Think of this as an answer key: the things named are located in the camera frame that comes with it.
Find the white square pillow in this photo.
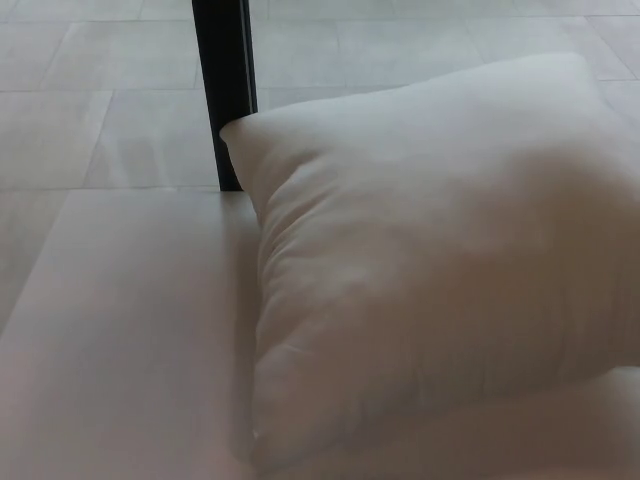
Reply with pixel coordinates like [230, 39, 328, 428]
[218, 51, 640, 480]

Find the black metal post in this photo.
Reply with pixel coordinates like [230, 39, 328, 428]
[191, 0, 260, 194]

